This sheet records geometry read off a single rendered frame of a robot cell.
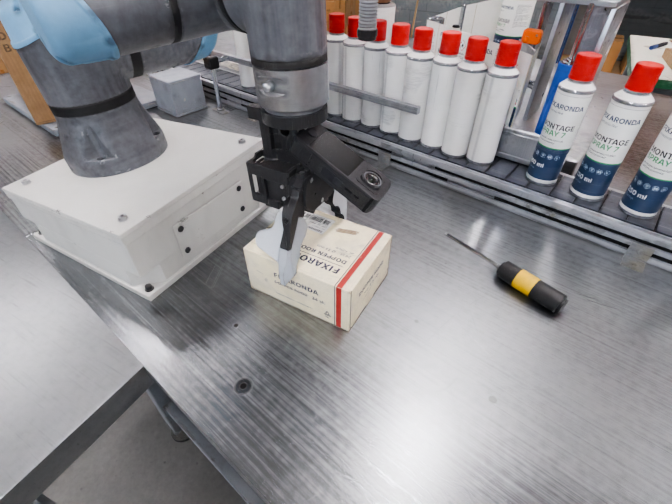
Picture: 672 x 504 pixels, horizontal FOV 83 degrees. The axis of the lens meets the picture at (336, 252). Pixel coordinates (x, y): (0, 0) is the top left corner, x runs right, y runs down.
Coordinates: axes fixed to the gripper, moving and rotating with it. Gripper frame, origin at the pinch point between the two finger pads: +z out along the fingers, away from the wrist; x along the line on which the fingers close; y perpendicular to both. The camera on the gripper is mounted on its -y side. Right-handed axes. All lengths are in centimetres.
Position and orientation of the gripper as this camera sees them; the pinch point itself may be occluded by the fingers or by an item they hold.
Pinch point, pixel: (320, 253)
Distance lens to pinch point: 52.7
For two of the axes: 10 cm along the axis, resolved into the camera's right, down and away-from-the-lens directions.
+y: -8.7, -3.1, 3.9
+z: 0.2, 7.6, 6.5
